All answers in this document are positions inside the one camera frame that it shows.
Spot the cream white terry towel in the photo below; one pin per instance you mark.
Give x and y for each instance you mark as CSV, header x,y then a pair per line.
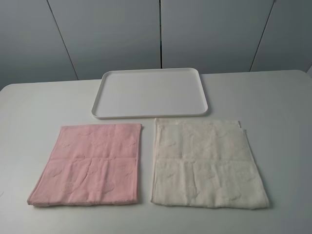
x,y
205,163

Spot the pink terry towel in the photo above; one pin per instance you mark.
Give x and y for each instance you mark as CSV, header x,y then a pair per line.
x,y
89,165

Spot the white rectangular plastic tray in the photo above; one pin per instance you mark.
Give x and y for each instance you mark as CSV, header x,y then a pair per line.
x,y
174,92

